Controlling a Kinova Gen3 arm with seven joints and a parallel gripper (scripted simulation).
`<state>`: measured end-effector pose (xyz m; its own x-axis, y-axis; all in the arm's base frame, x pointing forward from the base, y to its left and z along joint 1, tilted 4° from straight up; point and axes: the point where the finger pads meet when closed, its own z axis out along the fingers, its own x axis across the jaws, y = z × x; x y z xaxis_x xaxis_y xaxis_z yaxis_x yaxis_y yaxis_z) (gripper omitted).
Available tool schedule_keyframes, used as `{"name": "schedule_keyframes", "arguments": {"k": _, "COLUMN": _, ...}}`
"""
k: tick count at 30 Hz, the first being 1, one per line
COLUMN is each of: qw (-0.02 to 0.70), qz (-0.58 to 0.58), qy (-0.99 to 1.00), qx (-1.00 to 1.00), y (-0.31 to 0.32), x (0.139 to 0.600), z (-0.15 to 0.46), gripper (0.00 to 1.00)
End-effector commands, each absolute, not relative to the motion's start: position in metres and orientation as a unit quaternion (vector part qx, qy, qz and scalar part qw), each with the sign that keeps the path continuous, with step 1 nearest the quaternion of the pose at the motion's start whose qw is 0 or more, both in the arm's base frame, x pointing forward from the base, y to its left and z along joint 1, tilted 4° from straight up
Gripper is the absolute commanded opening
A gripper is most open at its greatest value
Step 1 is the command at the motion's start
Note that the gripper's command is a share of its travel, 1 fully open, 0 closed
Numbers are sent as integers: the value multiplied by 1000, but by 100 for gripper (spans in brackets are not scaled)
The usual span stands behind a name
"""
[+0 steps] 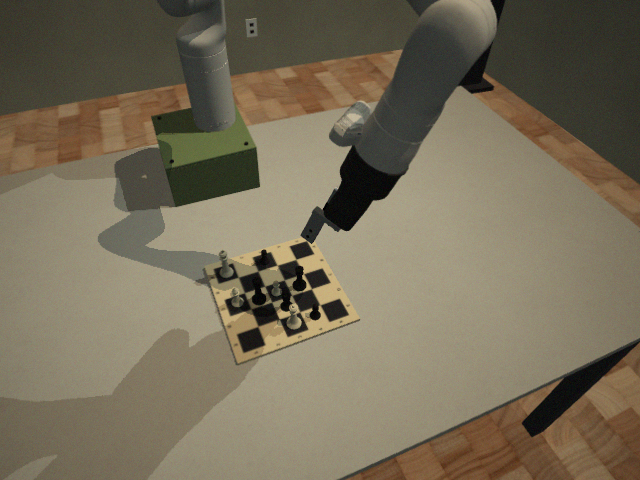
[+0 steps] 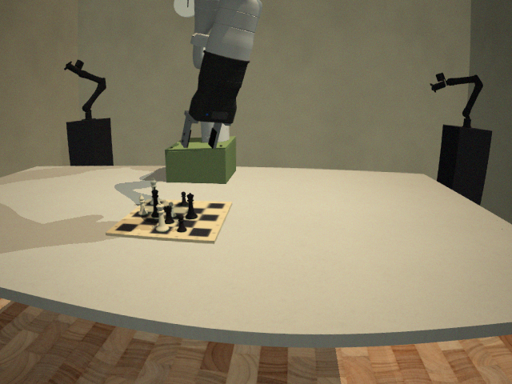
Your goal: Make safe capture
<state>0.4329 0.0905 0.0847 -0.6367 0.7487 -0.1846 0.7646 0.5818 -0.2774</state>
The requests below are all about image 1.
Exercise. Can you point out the black and cream chessboard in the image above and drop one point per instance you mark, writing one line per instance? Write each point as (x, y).
(258, 330)

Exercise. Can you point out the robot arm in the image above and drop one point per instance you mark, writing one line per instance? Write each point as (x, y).
(446, 41)

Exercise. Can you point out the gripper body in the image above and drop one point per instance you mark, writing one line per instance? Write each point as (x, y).
(374, 164)

